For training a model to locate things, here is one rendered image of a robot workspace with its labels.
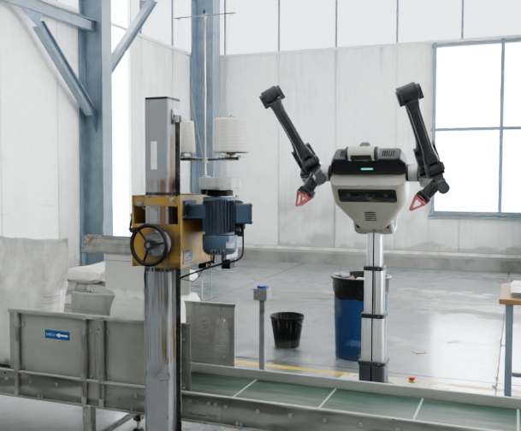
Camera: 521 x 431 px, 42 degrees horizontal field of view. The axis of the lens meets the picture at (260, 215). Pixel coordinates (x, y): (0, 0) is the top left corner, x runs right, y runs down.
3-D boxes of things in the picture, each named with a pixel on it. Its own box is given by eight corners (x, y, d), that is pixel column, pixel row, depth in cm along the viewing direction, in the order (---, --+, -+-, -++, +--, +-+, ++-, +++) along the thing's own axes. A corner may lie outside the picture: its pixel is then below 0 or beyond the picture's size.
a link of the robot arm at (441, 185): (441, 159, 309) (423, 166, 311) (447, 166, 299) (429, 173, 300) (449, 182, 313) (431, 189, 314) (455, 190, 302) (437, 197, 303)
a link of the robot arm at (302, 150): (277, 84, 323) (257, 96, 323) (279, 85, 318) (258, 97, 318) (320, 160, 335) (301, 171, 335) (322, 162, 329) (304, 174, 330)
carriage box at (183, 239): (214, 260, 319) (214, 194, 318) (180, 269, 288) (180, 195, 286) (168, 258, 328) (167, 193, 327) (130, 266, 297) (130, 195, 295)
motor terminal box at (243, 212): (251, 228, 302) (251, 202, 302) (253, 229, 292) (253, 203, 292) (233, 228, 301) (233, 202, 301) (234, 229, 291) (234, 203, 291)
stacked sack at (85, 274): (138, 276, 646) (138, 261, 645) (95, 286, 585) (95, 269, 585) (100, 274, 663) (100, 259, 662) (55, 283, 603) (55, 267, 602)
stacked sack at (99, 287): (158, 293, 618) (158, 278, 617) (129, 301, 581) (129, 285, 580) (100, 288, 649) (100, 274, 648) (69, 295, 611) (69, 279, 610)
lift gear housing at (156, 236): (171, 256, 290) (171, 230, 290) (165, 256, 285) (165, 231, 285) (150, 255, 294) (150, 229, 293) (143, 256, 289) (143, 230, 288)
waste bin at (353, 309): (395, 350, 560) (396, 272, 557) (383, 366, 513) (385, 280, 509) (338, 345, 578) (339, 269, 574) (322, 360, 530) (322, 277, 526)
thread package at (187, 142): (201, 155, 321) (200, 119, 321) (186, 153, 308) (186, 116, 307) (173, 155, 327) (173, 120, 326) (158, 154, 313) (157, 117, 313)
